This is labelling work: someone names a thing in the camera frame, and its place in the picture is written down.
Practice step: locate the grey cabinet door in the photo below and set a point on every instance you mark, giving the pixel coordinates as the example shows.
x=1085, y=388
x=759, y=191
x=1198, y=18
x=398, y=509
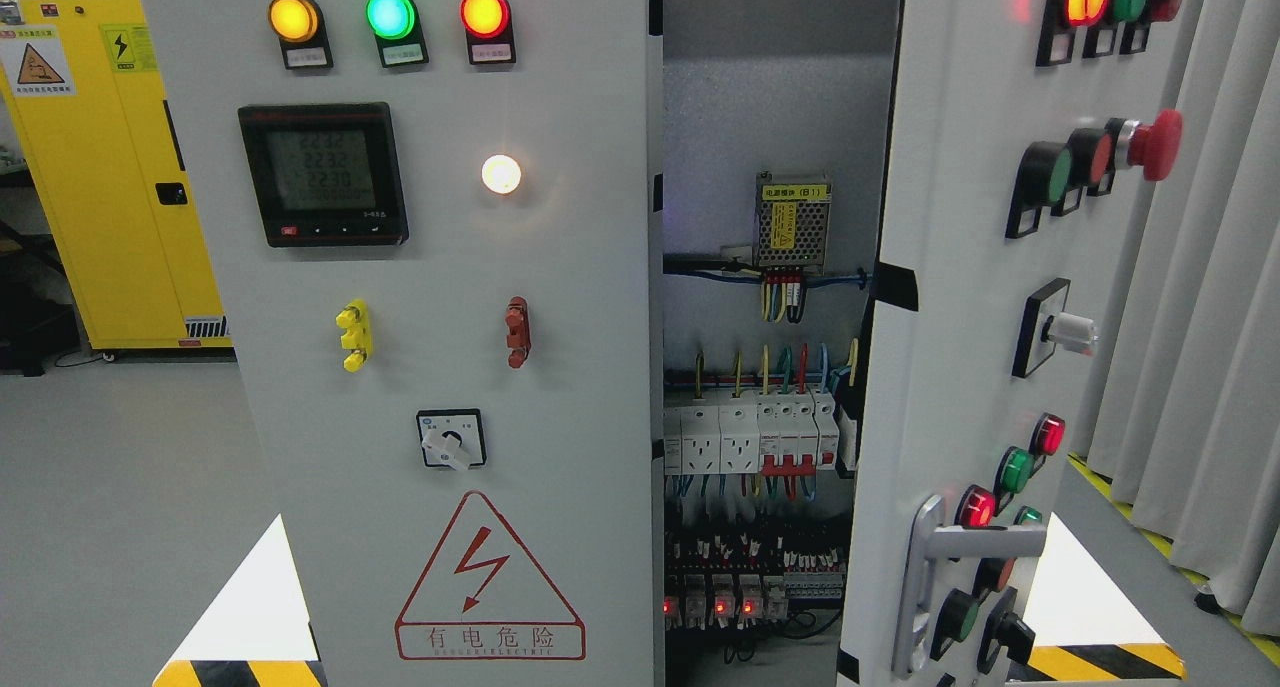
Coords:
x=999, y=251
x=568, y=435

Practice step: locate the white socket breaker row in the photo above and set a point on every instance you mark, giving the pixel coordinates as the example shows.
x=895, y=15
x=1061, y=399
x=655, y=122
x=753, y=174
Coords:
x=721, y=433

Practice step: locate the metal mesh power supply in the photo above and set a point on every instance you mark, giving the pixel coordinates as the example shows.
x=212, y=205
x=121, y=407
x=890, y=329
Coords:
x=792, y=220

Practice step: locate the white lit indicator lamp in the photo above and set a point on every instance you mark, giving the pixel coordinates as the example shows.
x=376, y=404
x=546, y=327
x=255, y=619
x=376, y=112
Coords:
x=501, y=174

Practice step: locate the relay terminal row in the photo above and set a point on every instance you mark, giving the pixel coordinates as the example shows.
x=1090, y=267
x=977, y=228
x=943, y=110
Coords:
x=722, y=576

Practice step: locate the red electrical hazard sticker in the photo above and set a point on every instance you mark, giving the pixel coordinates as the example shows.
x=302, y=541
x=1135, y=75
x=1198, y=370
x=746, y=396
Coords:
x=483, y=596

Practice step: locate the red indicator lamp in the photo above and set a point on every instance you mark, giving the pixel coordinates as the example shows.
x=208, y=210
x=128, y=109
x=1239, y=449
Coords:
x=489, y=32

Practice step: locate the black digital power meter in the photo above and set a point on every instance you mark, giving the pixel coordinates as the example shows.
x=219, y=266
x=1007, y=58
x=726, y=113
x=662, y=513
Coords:
x=325, y=175

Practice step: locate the green indicator lamp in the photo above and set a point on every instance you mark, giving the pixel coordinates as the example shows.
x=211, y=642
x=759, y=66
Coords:
x=397, y=29

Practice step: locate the yellow indicator lamp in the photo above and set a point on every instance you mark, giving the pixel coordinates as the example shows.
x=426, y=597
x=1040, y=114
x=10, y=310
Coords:
x=300, y=28

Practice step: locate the red emergency stop button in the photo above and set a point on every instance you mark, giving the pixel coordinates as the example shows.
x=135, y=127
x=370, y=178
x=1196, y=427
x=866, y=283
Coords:
x=1152, y=145

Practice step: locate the grey curtain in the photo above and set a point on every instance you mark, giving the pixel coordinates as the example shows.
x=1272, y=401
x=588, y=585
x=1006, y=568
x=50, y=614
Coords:
x=1186, y=429

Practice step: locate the yellow safety storage cabinet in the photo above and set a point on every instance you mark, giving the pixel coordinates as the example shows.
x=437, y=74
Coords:
x=89, y=105

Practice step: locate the black white selector switch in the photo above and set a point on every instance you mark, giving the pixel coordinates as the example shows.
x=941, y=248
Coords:
x=452, y=438

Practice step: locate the silver door handle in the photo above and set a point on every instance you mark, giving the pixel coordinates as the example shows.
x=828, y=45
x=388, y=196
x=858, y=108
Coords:
x=936, y=614

